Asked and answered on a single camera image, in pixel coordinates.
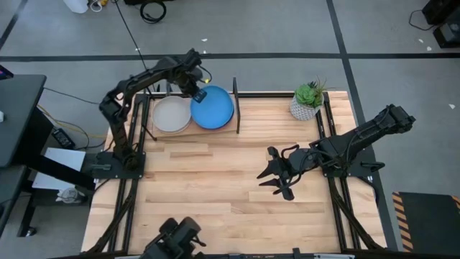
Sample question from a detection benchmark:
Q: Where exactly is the blue plate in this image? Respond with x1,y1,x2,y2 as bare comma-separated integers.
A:
189,84,236,131

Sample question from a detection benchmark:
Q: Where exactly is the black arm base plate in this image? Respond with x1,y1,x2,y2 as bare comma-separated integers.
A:
80,150,147,180
320,148,386,178

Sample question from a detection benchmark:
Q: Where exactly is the black mat with hazard stripes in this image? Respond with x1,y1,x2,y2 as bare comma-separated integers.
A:
391,191,460,255

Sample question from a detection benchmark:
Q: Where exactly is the black desk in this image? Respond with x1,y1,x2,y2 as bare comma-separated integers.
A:
0,74,97,239

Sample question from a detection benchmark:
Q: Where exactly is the long black floor cable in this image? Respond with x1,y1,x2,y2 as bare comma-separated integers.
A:
114,0,155,88

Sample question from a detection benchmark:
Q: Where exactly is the succulent in white patterned pot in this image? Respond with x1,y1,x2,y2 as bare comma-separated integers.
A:
289,76,334,122

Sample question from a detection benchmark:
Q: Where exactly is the black power adapter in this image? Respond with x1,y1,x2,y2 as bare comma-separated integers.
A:
50,127,77,150

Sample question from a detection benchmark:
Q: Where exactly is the black equipment case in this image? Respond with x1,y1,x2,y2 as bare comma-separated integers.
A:
420,0,460,50

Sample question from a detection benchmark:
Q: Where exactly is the white container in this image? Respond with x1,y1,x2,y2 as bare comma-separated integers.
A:
63,0,90,14

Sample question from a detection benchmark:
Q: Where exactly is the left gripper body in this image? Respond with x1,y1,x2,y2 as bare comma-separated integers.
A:
168,47,205,96

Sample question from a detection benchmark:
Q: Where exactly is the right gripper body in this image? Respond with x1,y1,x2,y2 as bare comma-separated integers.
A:
267,145,319,201

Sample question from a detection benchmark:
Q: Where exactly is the crumpled plastic bag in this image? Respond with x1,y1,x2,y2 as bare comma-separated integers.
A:
55,186,87,205

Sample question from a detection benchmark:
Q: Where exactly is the black aluminium table frame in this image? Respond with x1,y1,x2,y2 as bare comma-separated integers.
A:
86,91,388,259

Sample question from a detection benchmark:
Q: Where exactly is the wooden shelf with black frame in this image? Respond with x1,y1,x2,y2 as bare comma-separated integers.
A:
142,76,242,142

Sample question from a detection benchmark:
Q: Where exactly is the cream plate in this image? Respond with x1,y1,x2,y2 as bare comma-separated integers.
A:
151,95,193,135

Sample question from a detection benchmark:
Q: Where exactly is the coiled black cable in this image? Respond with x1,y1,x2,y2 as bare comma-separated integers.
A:
139,0,168,25

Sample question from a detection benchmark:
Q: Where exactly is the white paper sheet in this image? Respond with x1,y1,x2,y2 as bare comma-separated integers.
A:
31,147,88,191

